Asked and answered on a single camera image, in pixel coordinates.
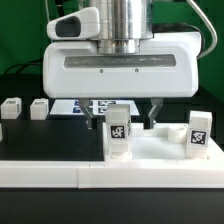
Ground white U-shaped fence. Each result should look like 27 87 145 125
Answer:
0 146 224 190

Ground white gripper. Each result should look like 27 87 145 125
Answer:
43 32 201 130

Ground grey camera cable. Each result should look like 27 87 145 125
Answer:
185 0 219 60

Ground black cables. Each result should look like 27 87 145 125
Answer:
2 0 68 76

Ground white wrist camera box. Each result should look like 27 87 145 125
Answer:
47 7 100 40

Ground white marker plate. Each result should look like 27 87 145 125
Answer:
50 99 139 116

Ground white square tabletop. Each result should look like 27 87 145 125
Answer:
103 123 224 160

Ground white block at left edge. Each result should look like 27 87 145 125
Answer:
0 123 3 142

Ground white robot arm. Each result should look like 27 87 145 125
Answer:
43 0 202 128

